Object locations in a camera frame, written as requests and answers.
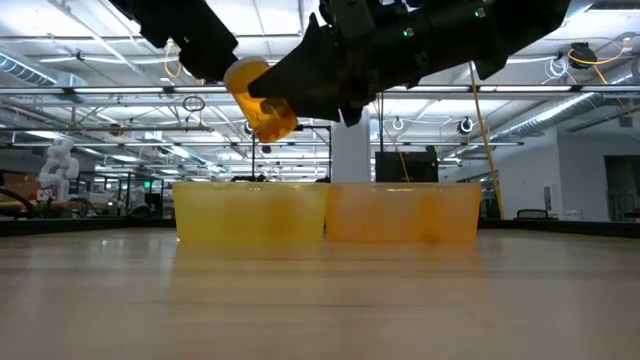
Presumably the hanging black cable loop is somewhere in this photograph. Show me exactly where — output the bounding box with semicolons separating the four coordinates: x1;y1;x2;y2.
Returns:
182;94;206;114

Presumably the orange translucent plastic bin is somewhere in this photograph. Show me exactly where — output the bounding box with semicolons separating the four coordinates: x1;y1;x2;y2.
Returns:
325;182;483;245

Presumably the yellow translucent plastic bin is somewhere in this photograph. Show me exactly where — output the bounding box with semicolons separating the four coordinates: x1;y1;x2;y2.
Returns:
172;180;330;245

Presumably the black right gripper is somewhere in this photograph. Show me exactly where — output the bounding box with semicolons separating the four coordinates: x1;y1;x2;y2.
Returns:
248;0;431;128

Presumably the black workstation rig frame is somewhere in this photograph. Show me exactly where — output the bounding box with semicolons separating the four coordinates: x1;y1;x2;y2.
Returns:
251;124;333;184

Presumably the black ceiling cable reel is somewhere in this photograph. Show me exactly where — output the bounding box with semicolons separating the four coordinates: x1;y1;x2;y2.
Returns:
567;42;601;71

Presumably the white building column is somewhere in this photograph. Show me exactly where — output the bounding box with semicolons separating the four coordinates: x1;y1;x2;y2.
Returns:
331;107;372;184

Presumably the dark glass door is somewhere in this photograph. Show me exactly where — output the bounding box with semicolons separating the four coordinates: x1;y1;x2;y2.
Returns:
603;154;640;221

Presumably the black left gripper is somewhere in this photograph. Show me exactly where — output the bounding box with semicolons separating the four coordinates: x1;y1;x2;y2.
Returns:
109;0;239;81

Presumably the brown cardboard box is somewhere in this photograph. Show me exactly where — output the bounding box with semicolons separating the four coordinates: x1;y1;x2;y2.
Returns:
0;172;41;201

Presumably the black office chair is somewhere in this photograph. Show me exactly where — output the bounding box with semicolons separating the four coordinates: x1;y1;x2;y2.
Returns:
514;208;551;221

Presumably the white humanoid robot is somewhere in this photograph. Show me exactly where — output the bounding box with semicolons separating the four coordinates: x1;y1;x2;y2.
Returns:
38;137;81;204

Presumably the black aluminium table frame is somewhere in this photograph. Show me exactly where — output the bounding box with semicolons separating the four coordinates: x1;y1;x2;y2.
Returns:
0;217;640;240

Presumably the silver ventilation duct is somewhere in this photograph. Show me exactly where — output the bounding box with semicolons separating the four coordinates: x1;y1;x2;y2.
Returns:
492;59;640;141

